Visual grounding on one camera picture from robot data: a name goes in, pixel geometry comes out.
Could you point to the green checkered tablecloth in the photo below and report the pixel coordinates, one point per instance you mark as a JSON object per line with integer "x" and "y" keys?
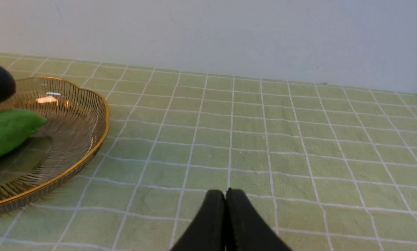
{"x": 328, "y": 168}

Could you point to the green cucumber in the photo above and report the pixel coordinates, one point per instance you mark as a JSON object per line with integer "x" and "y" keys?
{"x": 16, "y": 126}

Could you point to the gold-rimmed glass plate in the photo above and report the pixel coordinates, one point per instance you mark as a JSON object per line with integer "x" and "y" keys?
{"x": 78, "y": 123}

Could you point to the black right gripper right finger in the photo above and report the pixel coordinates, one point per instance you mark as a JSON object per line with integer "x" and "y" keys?
{"x": 247, "y": 229}

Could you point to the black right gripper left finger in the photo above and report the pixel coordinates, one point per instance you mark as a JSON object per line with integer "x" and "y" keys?
{"x": 205, "y": 232}

